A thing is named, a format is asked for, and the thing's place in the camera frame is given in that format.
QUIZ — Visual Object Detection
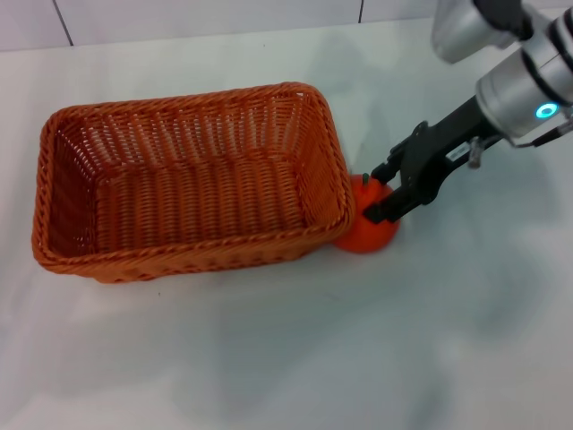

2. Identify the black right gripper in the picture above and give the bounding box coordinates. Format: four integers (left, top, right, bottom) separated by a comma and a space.
363, 96, 500, 226

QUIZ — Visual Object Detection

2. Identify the orange toy fruit with stem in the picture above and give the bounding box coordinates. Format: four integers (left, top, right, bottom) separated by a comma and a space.
333, 172, 401, 254

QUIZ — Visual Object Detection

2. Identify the orange woven plastic basket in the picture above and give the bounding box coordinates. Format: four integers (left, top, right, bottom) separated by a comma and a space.
30, 81, 357, 286

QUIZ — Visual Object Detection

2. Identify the clear plug gripper cable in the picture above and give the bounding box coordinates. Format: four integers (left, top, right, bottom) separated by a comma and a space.
466, 116, 573, 170

